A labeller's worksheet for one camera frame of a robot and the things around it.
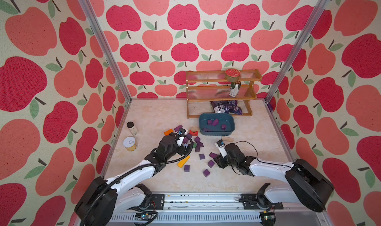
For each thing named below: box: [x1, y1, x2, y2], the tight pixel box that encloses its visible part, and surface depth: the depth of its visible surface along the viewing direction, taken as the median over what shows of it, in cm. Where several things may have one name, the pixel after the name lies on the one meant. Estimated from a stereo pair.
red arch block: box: [189, 129, 199, 137], surface depth 101 cm
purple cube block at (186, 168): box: [184, 164, 190, 172], surface depth 86 cm
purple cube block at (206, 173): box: [202, 168, 211, 178], surface depth 84 cm
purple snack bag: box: [210, 100, 243, 115], surface depth 109 cm
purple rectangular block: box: [195, 141, 204, 151], surface depth 97 cm
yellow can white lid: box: [123, 136, 137, 152], surface depth 92 cm
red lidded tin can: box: [224, 68, 242, 82], surface depth 93 cm
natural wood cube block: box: [190, 126, 200, 133], surface depth 102 cm
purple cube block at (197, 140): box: [194, 136, 203, 146], surface depth 98 cm
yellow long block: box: [177, 155, 191, 169], surface depth 88 cm
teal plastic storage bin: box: [198, 113, 236, 137], surface depth 106 cm
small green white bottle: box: [228, 81, 242, 98], surface depth 98 cm
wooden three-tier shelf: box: [185, 69, 262, 119], surface depth 116 cm
